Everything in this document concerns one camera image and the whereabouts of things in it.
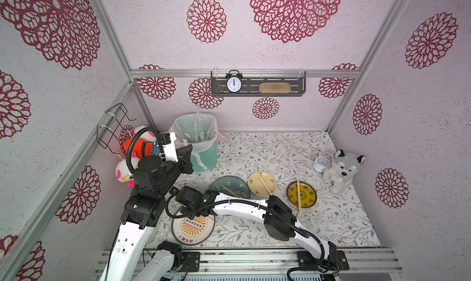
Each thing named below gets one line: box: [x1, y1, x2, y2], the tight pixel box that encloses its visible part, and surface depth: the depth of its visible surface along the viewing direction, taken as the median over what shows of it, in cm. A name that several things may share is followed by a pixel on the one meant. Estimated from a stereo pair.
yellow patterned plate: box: [287, 180, 318, 208], surface depth 94 cm
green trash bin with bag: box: [168, 112, 226, 172], surface depth 94 cm
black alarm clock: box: [225, 69, 243, 94], surface depth 92 cm
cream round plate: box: [247, 171, 277, 197], surface depth 98 cm
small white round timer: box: [312, 155, 330, 174], surface depth 103 cm
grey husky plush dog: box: [322, 149, 366, 194], surface depth 85 cm
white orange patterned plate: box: [171, 214, 216, 246], surface depth 83 cm
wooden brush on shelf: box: [258, 82, 292, 94], surface depth 92 cm
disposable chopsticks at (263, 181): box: [255, 168, 273, 196], surface depth 97 cm
